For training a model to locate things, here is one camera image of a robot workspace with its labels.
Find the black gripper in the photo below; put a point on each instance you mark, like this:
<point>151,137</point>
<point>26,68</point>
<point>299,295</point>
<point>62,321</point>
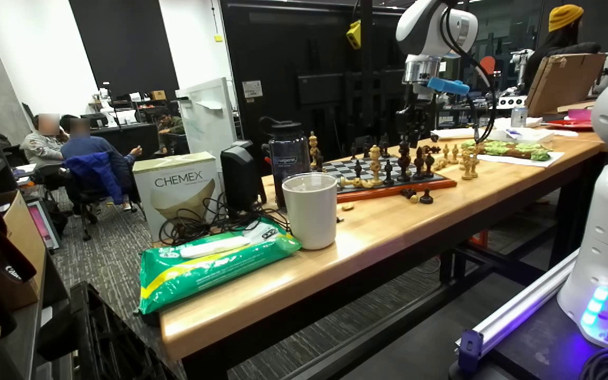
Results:
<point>417,114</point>

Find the tall dark chess piece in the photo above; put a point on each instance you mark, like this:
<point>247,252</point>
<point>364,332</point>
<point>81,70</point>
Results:
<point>403,160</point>

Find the dark chess piece pair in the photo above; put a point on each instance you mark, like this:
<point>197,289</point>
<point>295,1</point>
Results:
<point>423,161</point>

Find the tan chess piece on board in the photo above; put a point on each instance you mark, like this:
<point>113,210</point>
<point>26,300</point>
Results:
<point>374,161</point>

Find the tan chess piece off board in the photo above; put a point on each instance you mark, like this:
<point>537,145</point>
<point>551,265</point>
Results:
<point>470,163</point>

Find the wooden chess board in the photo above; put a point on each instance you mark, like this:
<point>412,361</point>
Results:
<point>358,181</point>

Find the dark chess piece off board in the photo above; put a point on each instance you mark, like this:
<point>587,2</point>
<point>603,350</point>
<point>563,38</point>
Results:
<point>426,199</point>

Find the tan chess piece by jar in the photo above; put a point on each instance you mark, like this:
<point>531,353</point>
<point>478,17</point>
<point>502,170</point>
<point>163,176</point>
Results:
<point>316,153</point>

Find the yellow hanging object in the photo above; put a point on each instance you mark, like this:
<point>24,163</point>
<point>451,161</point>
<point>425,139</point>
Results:
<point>353,35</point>

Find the green food tray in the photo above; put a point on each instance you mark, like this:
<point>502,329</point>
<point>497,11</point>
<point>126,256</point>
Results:
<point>531,150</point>

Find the dark glass jar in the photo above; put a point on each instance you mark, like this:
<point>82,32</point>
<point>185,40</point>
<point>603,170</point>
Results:
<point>287,150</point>

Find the white ceramic cup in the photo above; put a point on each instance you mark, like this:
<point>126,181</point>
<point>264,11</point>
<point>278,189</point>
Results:
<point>310,207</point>

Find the brown cardboard panel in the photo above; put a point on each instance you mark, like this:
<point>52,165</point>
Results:
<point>563,78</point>

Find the red plate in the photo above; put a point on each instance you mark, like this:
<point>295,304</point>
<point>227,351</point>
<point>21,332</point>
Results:
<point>571,125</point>

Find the person in yellow beanie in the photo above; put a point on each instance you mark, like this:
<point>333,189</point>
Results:
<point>563,36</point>

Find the white Chemex box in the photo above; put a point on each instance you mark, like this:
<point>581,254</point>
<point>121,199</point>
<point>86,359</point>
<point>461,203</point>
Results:
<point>175,186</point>

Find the green wipes package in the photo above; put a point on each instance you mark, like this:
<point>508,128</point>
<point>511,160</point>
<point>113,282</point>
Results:
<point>170,276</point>

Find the seated person blue top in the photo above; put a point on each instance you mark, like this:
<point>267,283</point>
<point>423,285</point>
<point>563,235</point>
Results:
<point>82,145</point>

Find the seated person grey top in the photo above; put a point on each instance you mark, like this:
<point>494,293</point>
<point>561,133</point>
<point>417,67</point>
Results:
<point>43,146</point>

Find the blue wrist camera box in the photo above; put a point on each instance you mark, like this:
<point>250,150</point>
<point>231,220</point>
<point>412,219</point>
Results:
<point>452,88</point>

